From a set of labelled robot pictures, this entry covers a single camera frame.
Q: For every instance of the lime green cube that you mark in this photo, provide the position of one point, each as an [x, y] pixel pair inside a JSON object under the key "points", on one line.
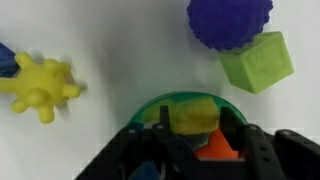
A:
{"points": [[258, 63]]}

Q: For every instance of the yellow spiky toy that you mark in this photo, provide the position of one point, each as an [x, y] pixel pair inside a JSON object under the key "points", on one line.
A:
{"points": [[40, 85]]}

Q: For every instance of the green plastic bowl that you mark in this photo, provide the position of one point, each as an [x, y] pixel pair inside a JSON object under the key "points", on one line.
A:
{"points": [[150, 108]]}

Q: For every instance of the small dark blue cube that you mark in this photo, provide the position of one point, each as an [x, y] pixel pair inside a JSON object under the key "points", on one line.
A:
{"points": [[7, 61]]}

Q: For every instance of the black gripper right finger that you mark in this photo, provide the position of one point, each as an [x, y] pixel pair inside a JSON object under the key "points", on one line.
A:
{"points": [[273, 153]]}

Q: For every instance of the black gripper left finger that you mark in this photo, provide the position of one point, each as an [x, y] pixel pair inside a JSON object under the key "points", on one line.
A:
{"points": [[133, 150]]}

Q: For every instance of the orange toy animal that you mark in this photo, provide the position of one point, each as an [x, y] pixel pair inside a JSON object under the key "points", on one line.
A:
{"points": [[216, 148]]}

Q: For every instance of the purple bumpy ball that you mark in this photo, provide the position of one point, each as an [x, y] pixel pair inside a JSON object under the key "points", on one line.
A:
{"points": [[230, 21]]}

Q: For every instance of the yellow soft block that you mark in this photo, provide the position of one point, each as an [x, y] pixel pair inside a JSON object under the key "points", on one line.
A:
{"points": [[195, 116]]}

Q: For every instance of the teal toy animal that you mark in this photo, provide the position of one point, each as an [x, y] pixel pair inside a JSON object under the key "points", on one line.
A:
{"points": [[197, 140]]}

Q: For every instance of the large blue embossed cube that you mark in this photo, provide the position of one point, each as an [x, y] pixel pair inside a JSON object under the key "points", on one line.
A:
{"points": [[144, 170]]}

